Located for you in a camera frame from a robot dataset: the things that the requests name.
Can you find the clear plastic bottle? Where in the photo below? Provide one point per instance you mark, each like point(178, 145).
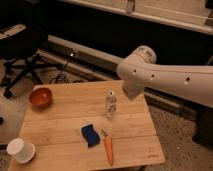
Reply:
point(110, 103)

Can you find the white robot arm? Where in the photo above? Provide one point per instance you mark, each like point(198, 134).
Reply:
point(139, 70)

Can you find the blue sponge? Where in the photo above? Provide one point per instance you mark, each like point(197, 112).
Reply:
point(90, 135)

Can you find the orange toy carrot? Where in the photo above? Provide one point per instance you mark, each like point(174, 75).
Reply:
point(108, 147)

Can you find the orange bowl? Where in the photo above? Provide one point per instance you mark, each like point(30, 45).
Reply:
point(40, 97)

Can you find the black office chair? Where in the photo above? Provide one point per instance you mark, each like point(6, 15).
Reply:
point(18, 46)

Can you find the white plastic cup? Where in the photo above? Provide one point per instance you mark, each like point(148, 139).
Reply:
point(21, 150)

